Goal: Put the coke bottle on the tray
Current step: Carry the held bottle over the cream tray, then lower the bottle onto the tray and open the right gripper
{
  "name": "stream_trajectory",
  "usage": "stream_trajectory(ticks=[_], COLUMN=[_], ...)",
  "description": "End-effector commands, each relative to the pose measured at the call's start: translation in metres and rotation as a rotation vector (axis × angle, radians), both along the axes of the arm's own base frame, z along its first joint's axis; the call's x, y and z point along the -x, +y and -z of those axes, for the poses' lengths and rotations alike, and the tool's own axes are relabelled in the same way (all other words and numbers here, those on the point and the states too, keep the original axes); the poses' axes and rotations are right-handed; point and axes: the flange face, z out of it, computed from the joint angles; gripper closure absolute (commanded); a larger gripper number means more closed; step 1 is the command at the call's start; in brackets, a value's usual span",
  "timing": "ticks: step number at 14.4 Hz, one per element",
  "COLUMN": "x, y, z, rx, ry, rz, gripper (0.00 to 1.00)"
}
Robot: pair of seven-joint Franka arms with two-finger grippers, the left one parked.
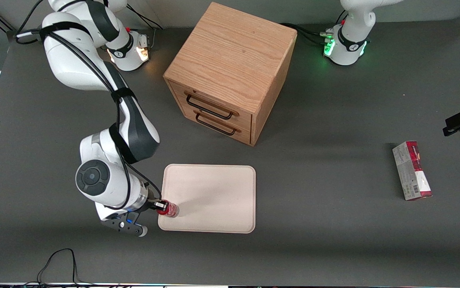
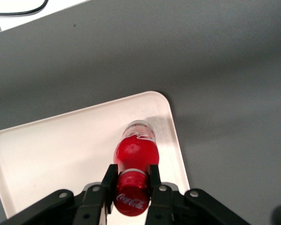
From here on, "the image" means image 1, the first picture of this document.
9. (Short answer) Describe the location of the small red coke bottle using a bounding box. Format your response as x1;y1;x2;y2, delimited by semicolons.
157;199;180;218

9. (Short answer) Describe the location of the wooden two-drawer cabinet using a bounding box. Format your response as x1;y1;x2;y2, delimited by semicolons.
163;2;298;147

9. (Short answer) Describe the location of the thin black looped cable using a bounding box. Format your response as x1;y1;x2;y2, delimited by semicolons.
22;248;106;287

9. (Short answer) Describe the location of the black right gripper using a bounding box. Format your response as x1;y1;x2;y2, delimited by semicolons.
136;200;169;215

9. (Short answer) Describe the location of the grey and red carton box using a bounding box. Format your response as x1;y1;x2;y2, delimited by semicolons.
392;140;433;201

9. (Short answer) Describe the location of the black cable along right arm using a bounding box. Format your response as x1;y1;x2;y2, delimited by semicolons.
16;0;162;211

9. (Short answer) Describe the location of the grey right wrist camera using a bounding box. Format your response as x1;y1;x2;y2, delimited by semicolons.
101;211;149;238

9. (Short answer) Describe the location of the black arm base cable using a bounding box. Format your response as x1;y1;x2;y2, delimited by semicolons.
126;4;164;49
280;22;332;46

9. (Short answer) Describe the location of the black right arm base cable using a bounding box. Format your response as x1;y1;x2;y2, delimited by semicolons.
126;4;164;49

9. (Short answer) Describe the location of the black left arm base cable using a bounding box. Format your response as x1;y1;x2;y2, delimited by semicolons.
280;22;332;46

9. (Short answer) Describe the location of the black metal drawer handle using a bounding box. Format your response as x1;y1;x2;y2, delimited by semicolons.
184;92;239;120
194;111;241;136

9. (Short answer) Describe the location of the beige plastic tray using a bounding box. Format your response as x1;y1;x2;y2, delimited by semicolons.
158;164;256;234

